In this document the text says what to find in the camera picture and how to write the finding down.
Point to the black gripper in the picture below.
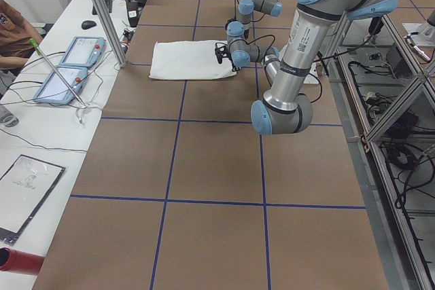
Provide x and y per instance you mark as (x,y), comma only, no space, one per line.
(247,33)
(220,55)

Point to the white long-sleeve printed shirt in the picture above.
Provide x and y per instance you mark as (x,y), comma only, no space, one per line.
(188,60)

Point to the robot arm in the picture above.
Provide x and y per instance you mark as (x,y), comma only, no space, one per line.
(283,108)
(244,9)

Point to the upper blue teach pendant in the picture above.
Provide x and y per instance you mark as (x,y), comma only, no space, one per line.
(83,51)

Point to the blue teach pendant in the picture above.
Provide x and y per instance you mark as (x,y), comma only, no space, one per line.
(54,91)
(83,51)

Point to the black computer mouse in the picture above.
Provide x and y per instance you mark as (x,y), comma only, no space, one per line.
(88,24)

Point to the lower blue teach pendant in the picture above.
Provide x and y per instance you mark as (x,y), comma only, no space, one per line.
(54,91)

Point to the green tipped metal rod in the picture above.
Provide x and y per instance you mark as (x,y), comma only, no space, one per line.
(66,83)

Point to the seated person brown shirt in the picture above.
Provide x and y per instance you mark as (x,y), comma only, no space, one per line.
(16,31)

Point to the black framed sheet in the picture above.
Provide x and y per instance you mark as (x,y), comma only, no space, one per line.
(25,186)

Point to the red cylinder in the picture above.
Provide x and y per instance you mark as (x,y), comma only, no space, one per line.
(20,262)

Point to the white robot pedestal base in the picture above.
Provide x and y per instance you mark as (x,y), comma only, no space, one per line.
(313,76)

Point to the aluminium frame rail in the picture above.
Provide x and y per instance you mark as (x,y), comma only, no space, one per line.
(393,94)

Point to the aluminium frame post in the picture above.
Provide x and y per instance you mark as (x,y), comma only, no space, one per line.
(110,32)

